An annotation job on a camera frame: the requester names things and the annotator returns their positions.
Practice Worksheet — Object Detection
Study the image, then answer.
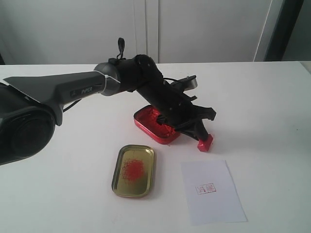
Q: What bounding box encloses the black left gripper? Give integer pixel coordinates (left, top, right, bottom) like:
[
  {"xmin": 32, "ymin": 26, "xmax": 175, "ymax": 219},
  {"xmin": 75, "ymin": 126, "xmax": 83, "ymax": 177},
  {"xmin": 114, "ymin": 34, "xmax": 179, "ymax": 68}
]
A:
[{"xmin": 136, "ymin": 73, "xmax": 216, "ymax": 141}]

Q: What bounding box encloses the red stamp block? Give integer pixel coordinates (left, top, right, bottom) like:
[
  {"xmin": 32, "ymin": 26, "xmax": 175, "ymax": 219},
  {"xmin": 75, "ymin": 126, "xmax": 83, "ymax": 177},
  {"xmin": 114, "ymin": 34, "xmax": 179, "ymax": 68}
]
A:
[{"xmin": 197, "ymin": 134, "xmax": 213, "ymax": 152}]

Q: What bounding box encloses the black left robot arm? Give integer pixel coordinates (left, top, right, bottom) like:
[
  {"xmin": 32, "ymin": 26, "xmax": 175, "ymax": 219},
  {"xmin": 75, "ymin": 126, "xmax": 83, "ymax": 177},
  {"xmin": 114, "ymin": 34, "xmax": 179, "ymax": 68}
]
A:
[{"xmin": 0, "ymin": 55, "xmax": 216, "ymax": 165}]

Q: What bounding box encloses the red ink paste tin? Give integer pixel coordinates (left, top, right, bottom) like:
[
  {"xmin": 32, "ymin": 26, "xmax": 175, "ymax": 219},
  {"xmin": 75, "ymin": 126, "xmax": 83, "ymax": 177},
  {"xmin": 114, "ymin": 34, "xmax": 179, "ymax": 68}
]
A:
[{"xmin": 134, "ymin": 105, "xmax": 180, "ymax": 145}]

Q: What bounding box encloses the white paper sheet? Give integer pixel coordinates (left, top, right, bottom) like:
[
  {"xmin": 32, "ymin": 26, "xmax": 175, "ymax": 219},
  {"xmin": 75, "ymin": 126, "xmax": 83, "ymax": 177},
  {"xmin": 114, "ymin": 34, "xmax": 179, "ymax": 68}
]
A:
[{"xmin": 181, "ymin": 160, "xmax": 247, "ymax": 226}]

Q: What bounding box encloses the gold tin lid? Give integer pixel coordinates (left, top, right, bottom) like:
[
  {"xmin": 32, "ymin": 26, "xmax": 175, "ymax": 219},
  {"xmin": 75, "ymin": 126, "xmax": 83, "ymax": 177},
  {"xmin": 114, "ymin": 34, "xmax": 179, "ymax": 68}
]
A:
[{"xmin": 111, "ymin": 145, "xmax": 156, "ymax": 198}]

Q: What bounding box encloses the white cabinet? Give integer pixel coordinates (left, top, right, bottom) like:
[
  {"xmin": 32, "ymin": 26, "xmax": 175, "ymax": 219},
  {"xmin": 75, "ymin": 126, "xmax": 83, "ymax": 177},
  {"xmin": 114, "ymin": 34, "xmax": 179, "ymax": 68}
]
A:
[{"xmin": 0, "ymin": 0, "xmax": 282, "ymax": 64}]

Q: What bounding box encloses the white cable tie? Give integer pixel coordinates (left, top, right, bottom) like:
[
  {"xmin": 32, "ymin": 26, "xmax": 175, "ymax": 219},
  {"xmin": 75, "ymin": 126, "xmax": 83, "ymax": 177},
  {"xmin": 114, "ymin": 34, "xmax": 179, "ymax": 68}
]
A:
[{"xmin": 95, "ymin": 70, "xmax": 121, "ymax": 96}]

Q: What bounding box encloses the black camera cable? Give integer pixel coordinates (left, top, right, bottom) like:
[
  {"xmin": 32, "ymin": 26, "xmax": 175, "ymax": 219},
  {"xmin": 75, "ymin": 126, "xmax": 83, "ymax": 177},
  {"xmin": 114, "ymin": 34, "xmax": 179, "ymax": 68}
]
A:
[{"xmin": 116, "ymin": 37, "xmax": 126, "ymax": 60}]

